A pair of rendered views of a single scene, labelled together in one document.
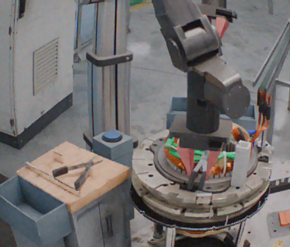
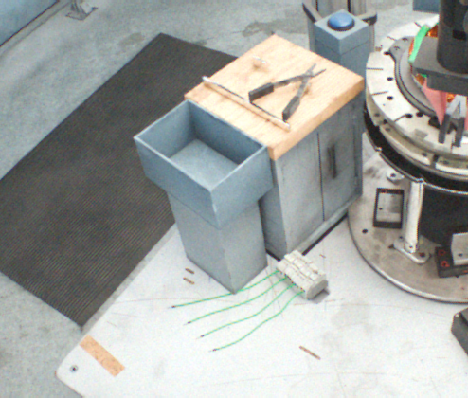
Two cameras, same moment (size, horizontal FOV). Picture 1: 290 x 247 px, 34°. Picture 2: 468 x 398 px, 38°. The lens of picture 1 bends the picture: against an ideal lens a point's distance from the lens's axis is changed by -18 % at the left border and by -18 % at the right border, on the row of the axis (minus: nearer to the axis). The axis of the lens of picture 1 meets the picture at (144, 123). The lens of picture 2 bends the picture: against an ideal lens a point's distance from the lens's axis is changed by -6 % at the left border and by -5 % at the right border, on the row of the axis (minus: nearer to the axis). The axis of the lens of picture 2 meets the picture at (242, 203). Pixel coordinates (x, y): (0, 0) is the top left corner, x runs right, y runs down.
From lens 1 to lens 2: 18 cm
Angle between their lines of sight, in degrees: 26
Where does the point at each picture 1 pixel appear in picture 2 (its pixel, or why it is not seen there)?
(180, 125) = (428, 56)
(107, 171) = (333, 83)
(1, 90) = not seen: outside the picture
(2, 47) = not seen: outside the picture
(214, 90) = not seen: outside the picture
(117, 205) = (345, 129)
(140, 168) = (376, 85)
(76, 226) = (280, 177)
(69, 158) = (278, 63)
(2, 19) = not seen: outside the picture
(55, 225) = (244, 185)
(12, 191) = (174, 128)
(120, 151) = (352, 43)
